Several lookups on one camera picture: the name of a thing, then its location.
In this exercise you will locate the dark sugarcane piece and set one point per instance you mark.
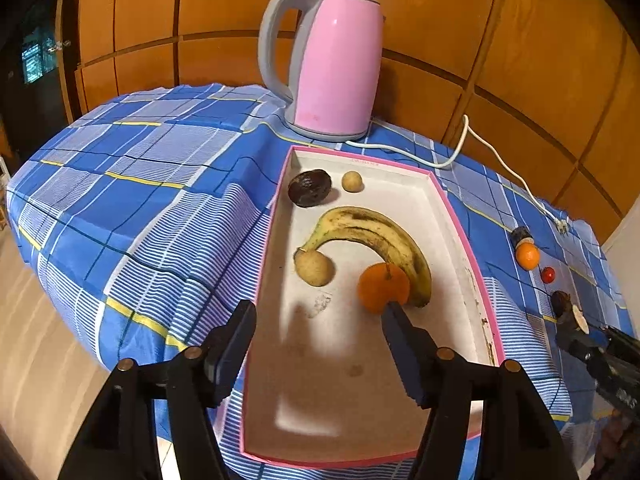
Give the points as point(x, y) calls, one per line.
point(522, 236)
point(577, 319)

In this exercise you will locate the pink shallow box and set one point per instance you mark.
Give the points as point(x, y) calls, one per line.
point(350, 390)

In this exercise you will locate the dark brown avocado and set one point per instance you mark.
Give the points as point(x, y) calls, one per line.
point(309, 189)

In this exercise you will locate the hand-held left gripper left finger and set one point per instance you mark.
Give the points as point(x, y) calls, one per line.
point(240, 345)

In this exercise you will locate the spotted yellow banana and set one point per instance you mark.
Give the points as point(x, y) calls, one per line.
point(370, 230)

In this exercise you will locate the small yellow longan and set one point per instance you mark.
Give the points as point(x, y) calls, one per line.
point(351, 181)

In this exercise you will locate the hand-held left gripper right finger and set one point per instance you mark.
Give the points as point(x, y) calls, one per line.
point(402, 355)

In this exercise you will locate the brown kiwi fruit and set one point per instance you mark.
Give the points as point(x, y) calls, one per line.
point(314, 270)

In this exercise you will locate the person's right hand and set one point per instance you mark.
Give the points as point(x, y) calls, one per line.
point(617, 442)

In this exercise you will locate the dark window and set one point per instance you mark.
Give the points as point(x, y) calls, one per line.
point(37, 55)

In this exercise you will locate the small red tomato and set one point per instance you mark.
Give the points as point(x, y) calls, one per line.
point(548, 274)

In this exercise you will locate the wooden panelled wardrobe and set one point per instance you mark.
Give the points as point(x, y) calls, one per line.
point(200, 10)

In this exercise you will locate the orange mandarin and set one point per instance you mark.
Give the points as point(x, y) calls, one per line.
point(528, 257)
point(377, 287)

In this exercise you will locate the pink electric kettle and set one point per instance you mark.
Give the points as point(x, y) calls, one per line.
point(340, 70)

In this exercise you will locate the blue plaid tablecloth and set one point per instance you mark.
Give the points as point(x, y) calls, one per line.
point(150, 220)

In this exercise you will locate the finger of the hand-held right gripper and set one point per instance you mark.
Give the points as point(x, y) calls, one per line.
point(575, 347)
point(615, 336)

